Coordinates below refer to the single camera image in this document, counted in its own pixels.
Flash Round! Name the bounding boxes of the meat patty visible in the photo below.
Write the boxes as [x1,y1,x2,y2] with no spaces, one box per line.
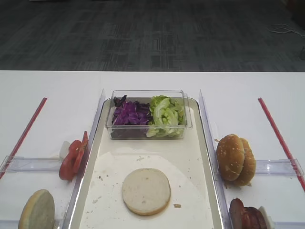
[229,198,244,229]
[242,207,267,229]

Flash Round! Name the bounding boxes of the white block by tomato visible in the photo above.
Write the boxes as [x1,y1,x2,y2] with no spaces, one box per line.
[51,141,70,161]

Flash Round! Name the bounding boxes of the tomato slice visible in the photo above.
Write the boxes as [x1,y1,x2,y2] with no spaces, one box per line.
[73,131,88,174]
[59,140,81,181]

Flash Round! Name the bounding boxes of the left red straw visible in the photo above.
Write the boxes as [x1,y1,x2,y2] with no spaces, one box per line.
[0,97,47,178]

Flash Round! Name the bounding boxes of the bun bottom on tray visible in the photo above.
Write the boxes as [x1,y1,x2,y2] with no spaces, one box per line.
[122,168,171,216]

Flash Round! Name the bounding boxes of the rear meat patty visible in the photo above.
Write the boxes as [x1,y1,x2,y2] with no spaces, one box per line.
[242,207,267,229]

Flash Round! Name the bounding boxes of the green lettuce pile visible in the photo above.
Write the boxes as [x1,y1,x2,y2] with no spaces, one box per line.
[146,95,185,138]

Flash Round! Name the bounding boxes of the sesame bun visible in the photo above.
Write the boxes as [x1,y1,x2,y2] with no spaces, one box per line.
[216,134,244,181]
[233,138,256,187]

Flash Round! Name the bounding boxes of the white block by patties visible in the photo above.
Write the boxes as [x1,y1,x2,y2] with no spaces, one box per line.
[258,206,275,229]

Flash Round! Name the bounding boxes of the clear plastic salad box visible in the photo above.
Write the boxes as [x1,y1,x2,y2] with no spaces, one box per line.
[105,90,193,140]

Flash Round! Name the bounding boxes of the right red straw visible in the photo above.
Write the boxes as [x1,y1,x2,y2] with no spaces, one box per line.
[258,98,305,190]

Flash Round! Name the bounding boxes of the front sesame bun top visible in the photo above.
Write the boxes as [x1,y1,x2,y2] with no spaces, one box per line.
[216,134,244,181]

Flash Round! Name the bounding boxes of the front meat patty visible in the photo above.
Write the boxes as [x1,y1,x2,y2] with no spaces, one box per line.
[229,198,244,229]

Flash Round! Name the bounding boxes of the front tomato slice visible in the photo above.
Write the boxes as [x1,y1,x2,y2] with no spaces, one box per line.
[59,140,81,181]

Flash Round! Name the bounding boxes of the white cable on floor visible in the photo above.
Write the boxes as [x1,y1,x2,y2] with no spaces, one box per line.
[266,23,305,38]

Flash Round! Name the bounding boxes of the cream metal tray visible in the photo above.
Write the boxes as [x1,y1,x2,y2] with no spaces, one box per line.
[67,100,222,229]

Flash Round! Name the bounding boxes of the clear rail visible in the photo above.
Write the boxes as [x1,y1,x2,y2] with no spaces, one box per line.
[255,159,305,177]
[0,156,61,172]

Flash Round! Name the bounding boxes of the purple cabbage shreds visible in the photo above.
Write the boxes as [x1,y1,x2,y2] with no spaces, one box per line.
[111,95,153,139]

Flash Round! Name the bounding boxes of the right upper clear rail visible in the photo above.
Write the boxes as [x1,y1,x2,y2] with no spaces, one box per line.
[255,159,305,177]

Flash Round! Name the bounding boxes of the left upper clear rail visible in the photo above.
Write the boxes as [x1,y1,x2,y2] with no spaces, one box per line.
[0,156,61,172]

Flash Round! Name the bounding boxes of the right long clear divider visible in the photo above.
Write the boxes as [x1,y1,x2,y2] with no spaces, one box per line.
[199,90,233,229]

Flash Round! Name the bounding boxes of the rear sesame bun top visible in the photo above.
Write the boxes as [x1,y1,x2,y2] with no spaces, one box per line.
[233,138,256,187]

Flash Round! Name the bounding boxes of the back tomato slice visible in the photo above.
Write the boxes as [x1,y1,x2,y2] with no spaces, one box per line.
[73,131,88,174]

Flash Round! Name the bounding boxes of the red straw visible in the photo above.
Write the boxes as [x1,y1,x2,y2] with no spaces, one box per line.
[258,98,305,190]
[0,97,47,178]

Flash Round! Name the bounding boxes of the upright bun half left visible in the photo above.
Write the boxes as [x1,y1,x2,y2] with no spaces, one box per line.
[18,189,55,229]

